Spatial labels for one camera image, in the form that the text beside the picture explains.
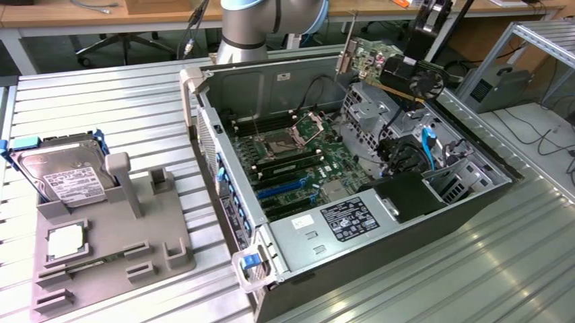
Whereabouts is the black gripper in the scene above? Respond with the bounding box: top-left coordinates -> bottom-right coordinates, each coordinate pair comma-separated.
403,0 -> 452,65

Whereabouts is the green graphics card with fan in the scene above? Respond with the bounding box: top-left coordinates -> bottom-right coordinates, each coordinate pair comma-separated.
335,9 -> 448,104

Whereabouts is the black office chair base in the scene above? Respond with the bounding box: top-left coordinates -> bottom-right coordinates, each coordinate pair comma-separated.
73,32 -> 179,67
359,20 -> 412,38

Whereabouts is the black slanted pole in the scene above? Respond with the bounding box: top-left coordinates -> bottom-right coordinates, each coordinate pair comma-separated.
438,0 -> 475,65

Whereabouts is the metal disk bay cage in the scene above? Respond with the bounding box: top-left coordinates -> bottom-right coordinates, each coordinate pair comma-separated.
339,83 -> 408,159

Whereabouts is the metal socket cover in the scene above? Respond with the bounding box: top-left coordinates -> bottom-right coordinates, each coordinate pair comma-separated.
291,112 -> 328,146

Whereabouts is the green motherboard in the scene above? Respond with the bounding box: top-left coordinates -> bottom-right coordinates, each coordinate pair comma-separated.
227,109 -> 385,223

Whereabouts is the RAM slot with white latches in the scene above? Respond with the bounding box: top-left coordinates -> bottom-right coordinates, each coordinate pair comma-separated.
232,113 -> 291,124
252,152 -> 323,171
235,120 -> 293,132
256,158 -> 325,181

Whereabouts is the CPU socket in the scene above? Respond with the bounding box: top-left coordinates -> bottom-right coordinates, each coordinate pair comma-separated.
259,133 -> 299,159

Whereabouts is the black fan shroud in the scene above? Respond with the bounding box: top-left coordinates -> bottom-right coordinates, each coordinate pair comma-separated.
373,171 -> 450,225

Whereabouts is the silver chipset heat sink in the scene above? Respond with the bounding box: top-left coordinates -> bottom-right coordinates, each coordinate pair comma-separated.
320,181 -> 360,200

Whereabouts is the installed dark RAM stick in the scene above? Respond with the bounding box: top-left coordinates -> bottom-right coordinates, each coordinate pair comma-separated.
259,158 -> 317,179

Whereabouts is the long black expansion slot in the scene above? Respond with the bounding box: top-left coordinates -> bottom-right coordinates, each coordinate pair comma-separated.
255,175 -> 300,191
268,204 -> 317,219

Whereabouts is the blue expansion slot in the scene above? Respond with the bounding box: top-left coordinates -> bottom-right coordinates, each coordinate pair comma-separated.
257,182 -> 303,200

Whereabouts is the open black PC case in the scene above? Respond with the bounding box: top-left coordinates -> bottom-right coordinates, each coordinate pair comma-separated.
179,46 -> 524,323

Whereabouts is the wooden desk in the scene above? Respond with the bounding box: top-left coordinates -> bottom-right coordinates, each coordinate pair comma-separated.
0,0 -> 566,75

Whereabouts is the grey power supply unit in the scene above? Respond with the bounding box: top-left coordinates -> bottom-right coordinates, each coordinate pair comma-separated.
267,187 -> 403,274

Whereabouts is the silver hard disk drive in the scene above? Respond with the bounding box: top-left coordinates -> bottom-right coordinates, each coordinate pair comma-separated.
17,140 -> 112,208

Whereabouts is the blue disk caddy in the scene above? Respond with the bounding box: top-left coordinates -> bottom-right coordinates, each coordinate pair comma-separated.
0,129 -> 115,205

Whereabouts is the green loose RAM stick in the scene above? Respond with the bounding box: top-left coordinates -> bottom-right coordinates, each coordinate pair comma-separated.
44,250 -> 131,274

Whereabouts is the silver CPU chip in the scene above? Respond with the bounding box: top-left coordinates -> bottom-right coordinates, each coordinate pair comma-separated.
47,224 -> 89,260

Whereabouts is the grey parts rack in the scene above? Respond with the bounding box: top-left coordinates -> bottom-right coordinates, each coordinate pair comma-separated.
29,151 -> 199,322

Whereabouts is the black coiled cable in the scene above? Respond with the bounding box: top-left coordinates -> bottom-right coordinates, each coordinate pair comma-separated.
444,61 -> 467,83

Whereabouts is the grey box with handle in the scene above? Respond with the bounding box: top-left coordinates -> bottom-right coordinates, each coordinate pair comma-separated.
455,65 -> 535,114

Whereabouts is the aluminium slatted frame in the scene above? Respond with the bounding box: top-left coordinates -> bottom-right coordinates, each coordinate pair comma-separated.
452,18 -> 575,108

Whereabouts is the black arched cable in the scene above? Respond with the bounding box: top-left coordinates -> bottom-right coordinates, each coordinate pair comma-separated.
301,75 -> 351,109

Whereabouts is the blue data wire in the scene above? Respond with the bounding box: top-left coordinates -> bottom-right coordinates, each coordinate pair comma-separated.
420,127 -> 440,173

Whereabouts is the black wire bundle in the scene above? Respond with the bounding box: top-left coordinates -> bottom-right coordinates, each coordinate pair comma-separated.
375,134 -> 432,178

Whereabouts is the black cable with junction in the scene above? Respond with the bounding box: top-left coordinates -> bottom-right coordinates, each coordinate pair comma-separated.
491,110 -> 575,159

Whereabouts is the grey plastic case handle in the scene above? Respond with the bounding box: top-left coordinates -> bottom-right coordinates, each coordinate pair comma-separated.
229,244 -> 276,294
179,65 -> 213,96

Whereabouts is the grey cable on desk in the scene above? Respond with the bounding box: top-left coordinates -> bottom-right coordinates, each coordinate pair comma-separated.
71,0 -> 120,14

